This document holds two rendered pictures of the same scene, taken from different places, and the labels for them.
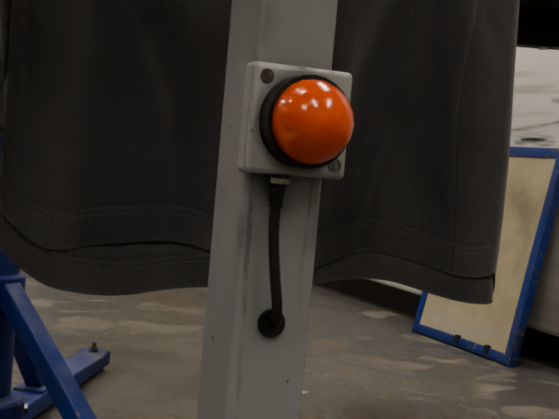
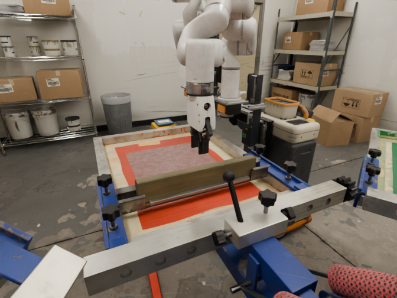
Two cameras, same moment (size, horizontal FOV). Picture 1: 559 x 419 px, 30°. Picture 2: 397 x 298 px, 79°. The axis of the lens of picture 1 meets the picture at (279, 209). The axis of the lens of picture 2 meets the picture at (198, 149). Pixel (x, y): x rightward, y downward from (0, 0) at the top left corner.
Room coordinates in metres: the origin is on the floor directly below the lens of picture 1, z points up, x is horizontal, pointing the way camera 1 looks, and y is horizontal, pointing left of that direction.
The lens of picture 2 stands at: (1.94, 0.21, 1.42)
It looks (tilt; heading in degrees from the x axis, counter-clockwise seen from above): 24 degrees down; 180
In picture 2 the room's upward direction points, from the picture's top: straight up
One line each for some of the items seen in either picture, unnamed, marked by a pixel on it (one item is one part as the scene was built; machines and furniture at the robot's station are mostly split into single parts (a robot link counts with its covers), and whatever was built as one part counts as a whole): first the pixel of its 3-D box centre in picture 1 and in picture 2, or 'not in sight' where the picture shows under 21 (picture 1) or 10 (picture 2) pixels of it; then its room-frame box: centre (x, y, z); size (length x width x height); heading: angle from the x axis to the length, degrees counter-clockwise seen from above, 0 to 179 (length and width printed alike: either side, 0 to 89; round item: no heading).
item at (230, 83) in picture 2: not in sight; (232, 84); (0.63, 0.40, 1.21); 0.16 x 0.13 x 0.15; 116
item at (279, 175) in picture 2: not in sight; (270, 175); (1.17, 0.48, 0.98); 0.30 x 0.05 x 0.07; 24
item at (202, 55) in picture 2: not in sight; (207, 60); (1.24, 0.24, 1.37); 0.15 x 0.10 x 0.11; 165
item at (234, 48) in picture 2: not in sight; (233, 51); (0.64, 0.39, 1.37); 0.13 x 0.10 x 0.16; 75
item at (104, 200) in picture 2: not in sight; (111, 217); (1.40, -0.03, 0.98); 0.30 x 0.05 x 0.07; 24
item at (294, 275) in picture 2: not in sight; (270, 259); (1.58, 0.36, 1.02); 0.17 x 0.06 x 0.05; 24
